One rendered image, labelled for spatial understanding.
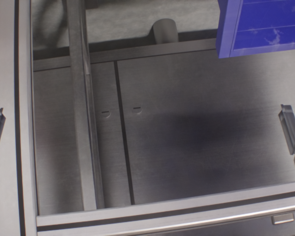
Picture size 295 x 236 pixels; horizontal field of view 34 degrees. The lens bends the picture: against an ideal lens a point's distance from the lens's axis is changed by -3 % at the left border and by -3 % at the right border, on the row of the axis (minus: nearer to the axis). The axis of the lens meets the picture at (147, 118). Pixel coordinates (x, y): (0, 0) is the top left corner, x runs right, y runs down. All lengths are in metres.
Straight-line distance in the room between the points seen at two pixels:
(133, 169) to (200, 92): 0.23
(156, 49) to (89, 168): 0.46
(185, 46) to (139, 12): 0.15
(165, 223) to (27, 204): 0.20
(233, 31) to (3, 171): 0.39
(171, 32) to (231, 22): 0.72
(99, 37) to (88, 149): 0.55
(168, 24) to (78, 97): 0.48
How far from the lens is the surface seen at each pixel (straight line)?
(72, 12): 0.94
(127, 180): 1.04
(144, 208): 0.69
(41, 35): 1.28
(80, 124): 0.82
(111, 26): 1.27
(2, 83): 0.80
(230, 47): 0.58
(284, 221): 0.75
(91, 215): 0.70
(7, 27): 0.85
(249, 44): 0.60
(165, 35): 1.24
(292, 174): 1.09
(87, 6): 1.18
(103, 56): 1.17
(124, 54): 1.17
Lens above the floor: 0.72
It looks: 23 degrees down
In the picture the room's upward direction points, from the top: 172 degrees clockwise
